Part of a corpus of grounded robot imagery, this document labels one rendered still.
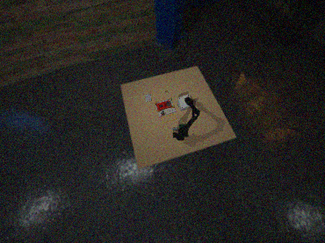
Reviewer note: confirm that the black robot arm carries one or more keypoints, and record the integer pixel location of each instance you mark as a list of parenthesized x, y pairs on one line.
[(183, 130)]

